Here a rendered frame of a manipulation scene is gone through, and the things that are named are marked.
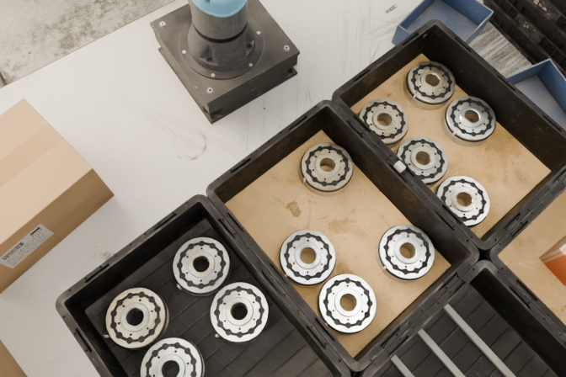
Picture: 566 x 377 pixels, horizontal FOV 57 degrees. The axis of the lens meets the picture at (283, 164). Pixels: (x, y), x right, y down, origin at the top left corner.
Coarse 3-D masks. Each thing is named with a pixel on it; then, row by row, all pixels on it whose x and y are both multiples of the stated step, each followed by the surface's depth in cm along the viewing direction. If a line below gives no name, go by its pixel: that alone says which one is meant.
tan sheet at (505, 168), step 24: (384, 96) 111; (456, 96) 112; (408, 120) 109; (432, 120) 109; (456, 144) 107; (480, 144) 108; (504, 144) 108; (456, 168) 105; (480, 168) 106; (504, 168) 106; (528, 168) 106; (504, 192) 104; (528, 192) 104
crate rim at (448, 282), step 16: (336, 112) 98; (288, 128) 96; (352, 128) 97; (272, 144) 95; (368, 144) 96; (384, 160) 95; (224, 176) 92; (400, 176) 95; (208, 192) 91; (416, 192) 92; (224, 208) 90; (432, 208) 91; (240, 224) 89; (448, 224) 91; (464, 240) 89; (256, 256) 87; (272, 272) 86; (464, 272) 87; (288, 288) 85; (448, 288) 86; (304, 304) 84; (432, 304) 85; (320, 320) 84; (336, 352) 82; (368, 352) 82; (352, 368) 81
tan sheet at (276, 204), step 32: (288, 160) 105; (256, 192) 102; (288, 192) 102; (352, 192) 103; (256, 224) 100; (288, 224) 100; (320, 224) 100; (352, 224) 100; (384, 224) 100; (352, 256) 98; (320, 288) 95; (384, 288) 96; (416, 288) 96; (384, 320) 94; (352, 352) 91
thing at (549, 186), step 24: (432, 24) 107; (360, 72) 102; (336, 96) 99; (360, 120) 98; (552, 120) 99; (384, 144) 96; (408, 168) 94; (432, 192) 93; (456, 216) 91; (480, 240) 89
